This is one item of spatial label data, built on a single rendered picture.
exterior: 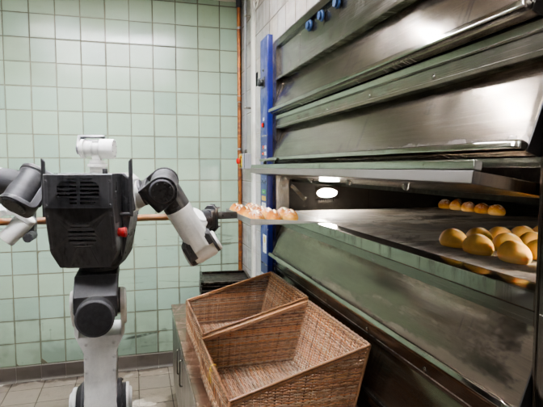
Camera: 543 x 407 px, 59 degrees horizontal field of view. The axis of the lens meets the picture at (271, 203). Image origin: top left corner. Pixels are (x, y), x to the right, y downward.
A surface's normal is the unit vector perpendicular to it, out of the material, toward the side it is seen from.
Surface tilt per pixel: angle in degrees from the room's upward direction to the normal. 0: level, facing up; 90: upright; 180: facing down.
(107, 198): 90
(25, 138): 90
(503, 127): 70
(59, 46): 90
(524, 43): 90
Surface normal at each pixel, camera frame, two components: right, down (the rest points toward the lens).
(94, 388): 0.25, -0.32
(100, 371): 0.27, -0.10
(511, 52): -0.96, 0.02
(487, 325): -0.90, -0.32
